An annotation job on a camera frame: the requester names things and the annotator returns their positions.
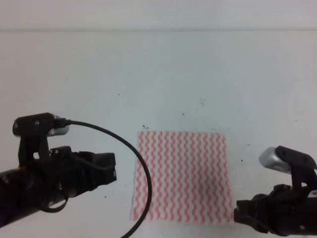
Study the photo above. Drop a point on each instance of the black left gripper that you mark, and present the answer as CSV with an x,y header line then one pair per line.
x,y
74,173

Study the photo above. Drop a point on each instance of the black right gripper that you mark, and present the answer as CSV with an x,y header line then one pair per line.
x,y
277,213

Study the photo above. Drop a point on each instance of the pink white wavy towel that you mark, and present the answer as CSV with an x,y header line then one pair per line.
x,y
190,179

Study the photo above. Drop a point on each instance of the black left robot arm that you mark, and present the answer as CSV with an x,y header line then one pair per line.
x,y
23,193

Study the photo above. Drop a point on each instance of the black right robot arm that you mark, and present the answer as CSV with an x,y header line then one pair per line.
x,y
311,212

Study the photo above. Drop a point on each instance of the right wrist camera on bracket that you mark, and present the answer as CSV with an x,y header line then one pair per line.
x,y
299,165

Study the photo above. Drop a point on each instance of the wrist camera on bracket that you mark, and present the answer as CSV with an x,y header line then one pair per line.
x,y
34,154
299,165

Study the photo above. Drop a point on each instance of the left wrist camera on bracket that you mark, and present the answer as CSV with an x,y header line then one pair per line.
x,y
34,154

